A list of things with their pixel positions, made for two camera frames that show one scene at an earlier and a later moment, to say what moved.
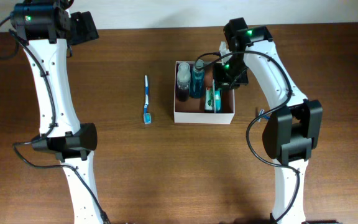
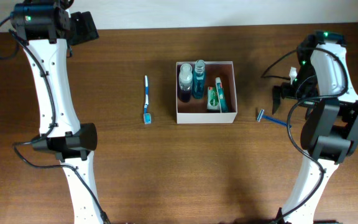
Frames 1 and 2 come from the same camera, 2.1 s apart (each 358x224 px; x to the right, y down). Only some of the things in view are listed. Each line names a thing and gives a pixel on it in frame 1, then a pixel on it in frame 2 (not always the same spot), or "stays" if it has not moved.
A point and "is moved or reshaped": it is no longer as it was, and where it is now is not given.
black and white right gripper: (224, 82) -> (286, 93)
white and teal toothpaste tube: (217, 98) is moved or reshaped
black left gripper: (86, 28) stays
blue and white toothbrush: (147, 119) stays
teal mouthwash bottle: (197, 79) stays
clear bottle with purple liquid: (183, 81) stays
